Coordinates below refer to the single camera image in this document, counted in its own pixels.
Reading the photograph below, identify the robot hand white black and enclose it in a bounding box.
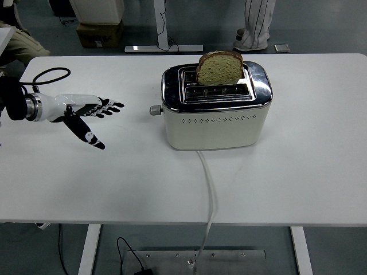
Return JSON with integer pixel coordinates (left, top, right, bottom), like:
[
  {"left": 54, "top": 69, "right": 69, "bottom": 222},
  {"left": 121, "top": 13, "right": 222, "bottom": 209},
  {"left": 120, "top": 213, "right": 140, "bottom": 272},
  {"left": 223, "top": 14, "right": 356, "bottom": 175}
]
[{"left": 40, "top": 93, "right": 126, "bottom": 151}]

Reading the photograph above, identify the white chrome two-slot toaster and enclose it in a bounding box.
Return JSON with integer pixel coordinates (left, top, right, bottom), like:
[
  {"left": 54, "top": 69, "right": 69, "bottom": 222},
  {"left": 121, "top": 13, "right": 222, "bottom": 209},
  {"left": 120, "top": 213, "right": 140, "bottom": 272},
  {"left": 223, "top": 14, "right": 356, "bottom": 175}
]
[{"left": 149, "top": 59, "right": 274, "bottom": 151}]

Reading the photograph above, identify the seated person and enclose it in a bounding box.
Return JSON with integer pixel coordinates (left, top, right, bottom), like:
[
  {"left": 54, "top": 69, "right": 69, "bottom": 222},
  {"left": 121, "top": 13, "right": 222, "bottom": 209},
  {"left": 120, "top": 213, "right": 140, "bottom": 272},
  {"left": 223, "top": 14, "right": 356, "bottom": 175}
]
[{"left": 0, "top": 20, "right": 52, "bottom": 66}]

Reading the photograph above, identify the white side table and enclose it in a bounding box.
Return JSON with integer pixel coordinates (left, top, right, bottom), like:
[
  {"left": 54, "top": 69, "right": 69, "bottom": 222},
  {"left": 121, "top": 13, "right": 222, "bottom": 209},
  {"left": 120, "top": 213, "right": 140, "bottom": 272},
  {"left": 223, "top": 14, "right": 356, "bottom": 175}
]
[{"left": 0, "top": 26, "right": 16, "bottom": 57}]

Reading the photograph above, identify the brown cardboard box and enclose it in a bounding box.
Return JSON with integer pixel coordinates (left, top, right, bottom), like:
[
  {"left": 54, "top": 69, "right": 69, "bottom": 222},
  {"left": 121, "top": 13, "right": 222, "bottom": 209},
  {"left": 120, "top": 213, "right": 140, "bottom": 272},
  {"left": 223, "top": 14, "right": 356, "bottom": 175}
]
[{"left": 76, "top": 19, "right": 124, "bottom": 48}]

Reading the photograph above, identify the black box on floor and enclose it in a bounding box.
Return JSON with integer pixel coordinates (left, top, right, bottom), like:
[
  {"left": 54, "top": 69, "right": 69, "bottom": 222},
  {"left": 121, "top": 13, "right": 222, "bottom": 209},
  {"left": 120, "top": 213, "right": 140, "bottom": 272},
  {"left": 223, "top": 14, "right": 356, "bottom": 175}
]
[{"left": 48, "top": 0, "right": 77, "bottom": 17}]

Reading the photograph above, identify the white plastic bin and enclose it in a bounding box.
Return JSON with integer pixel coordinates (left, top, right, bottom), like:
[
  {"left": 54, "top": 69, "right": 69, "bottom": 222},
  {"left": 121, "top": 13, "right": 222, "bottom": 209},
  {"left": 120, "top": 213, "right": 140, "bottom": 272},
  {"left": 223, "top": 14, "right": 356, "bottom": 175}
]
[{"left": 69, "top": 0, "right": 126, "bottom": 25}]

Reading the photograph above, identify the white desk leg stand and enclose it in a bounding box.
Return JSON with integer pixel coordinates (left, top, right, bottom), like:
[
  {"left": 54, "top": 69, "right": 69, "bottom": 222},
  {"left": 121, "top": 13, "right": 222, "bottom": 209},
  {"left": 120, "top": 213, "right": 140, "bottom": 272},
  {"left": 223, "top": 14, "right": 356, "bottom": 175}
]
[{"left": 124, "top": 0, "right": 204, "bottom": 53}]

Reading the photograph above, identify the white table leg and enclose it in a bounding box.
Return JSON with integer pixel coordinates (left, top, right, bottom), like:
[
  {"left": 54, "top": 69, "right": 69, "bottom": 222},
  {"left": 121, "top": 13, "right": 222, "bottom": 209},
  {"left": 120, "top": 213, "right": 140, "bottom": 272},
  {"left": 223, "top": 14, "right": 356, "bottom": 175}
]
[
  {"left": 77, "top": 224, "right": 102, "bottom": 275},
  {"left": 290, "top": 226, "right": 314, "bottom": 275}
]

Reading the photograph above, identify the brown bread slice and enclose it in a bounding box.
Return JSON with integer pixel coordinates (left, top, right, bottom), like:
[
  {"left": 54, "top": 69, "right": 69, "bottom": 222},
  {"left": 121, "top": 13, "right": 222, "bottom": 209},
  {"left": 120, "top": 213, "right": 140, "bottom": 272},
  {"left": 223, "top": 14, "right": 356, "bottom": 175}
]
[{"left": 196, "top": 50, "right": 244, "bottom": 86}]

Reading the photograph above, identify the grey metal plate with screws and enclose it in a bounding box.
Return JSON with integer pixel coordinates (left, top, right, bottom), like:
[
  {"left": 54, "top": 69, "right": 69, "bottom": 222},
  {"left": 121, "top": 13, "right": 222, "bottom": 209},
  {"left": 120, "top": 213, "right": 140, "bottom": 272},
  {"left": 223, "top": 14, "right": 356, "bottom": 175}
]
[{"left": 126, "top": 250, "right": 267, "bottom": 275}]

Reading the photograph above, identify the standing person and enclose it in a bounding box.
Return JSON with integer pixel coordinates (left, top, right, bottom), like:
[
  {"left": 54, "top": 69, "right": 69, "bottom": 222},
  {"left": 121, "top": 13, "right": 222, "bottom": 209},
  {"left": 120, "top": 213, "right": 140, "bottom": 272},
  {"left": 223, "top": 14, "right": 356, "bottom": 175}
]
[{"left": 232, "top": 0, "right": 276, "bottom": 52}]

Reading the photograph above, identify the black floor cable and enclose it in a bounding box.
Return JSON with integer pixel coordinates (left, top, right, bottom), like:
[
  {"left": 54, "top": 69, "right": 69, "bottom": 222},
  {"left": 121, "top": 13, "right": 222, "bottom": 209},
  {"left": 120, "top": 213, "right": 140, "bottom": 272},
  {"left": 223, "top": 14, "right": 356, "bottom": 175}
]
[{"left": 58, "top": 15, "right": 79, "bottom": 26}]

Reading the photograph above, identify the thin black hanging cable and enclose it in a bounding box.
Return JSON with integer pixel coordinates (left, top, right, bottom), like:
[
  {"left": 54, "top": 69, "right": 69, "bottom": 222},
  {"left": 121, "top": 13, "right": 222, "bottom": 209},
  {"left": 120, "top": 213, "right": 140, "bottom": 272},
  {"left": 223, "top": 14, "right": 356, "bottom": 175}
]
[{"left": 58, "top": 224, "right": 69, "bottom": 275}]

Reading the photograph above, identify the black cable on desk leg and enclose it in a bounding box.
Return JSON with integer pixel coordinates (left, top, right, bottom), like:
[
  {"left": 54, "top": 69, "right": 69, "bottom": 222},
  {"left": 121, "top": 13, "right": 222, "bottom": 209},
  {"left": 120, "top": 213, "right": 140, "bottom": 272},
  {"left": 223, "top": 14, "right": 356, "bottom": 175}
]
[{"left": 156, "top": 0, "right": 181, "bottom": 54}]

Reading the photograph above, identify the white toaster power cord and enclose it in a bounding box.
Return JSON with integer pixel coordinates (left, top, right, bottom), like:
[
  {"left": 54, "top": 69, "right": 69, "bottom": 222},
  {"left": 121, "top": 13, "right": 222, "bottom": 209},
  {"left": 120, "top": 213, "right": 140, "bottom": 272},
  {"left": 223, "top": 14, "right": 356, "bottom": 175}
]
[{"left": 192, "top": 150, "right": 217, "bottom": 273}]

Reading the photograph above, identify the black cable with adapter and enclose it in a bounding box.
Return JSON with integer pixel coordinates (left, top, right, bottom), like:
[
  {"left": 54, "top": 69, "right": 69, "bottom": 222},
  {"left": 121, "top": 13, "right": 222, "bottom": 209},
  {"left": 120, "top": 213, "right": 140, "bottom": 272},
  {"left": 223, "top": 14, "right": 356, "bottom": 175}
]
[{"left": 116, "top": 237, "right": 154, "bottom": 275}]

